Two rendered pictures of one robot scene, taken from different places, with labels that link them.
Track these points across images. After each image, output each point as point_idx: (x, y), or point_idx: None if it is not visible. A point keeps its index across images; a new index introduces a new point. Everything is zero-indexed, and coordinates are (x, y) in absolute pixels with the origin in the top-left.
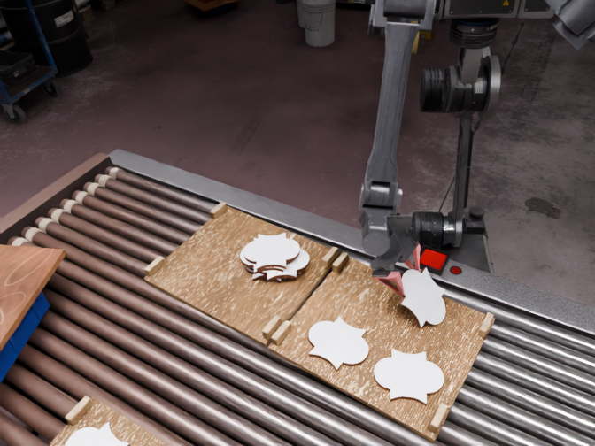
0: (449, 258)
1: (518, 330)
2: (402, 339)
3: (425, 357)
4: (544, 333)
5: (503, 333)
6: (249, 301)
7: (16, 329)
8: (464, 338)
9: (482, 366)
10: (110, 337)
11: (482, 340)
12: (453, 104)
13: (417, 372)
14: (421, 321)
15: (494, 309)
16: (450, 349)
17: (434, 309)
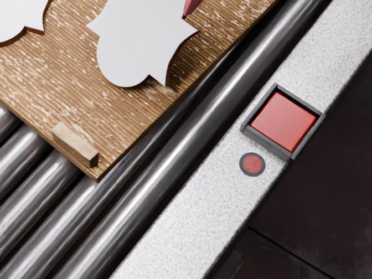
0: (283, 156)
1: (68, 223)
2: (84, 11)
3: (30, 26)
4: (55, 277)
5: (71, 195)
6: None
7: None
8: (62, 107)
9: (11, 137)
10: None
11: (50, 137)
12: None
13: (5, 7)
14: (94, 25)
15: (131, 199)
16: (45, 77)
17: (122, 56)
